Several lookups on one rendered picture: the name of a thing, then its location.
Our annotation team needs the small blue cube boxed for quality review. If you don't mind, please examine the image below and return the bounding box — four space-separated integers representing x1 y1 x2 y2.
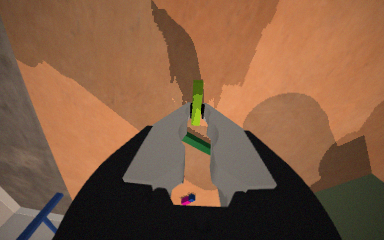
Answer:
188 194 195 202

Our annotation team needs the dark green rod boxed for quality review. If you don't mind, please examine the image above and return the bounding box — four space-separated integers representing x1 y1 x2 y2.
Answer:
182 132 211 155

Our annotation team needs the magenta block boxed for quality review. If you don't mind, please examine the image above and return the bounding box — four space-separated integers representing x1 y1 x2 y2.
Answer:
181 196 191 205

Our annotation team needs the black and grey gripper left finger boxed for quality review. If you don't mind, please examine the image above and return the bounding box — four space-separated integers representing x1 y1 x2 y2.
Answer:
52 102 192 240

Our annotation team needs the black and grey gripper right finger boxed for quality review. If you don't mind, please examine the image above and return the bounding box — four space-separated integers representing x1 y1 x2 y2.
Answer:
201 103 342 240

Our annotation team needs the lime green rod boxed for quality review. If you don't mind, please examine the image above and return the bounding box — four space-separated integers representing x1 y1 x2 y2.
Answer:
191 80 204 126

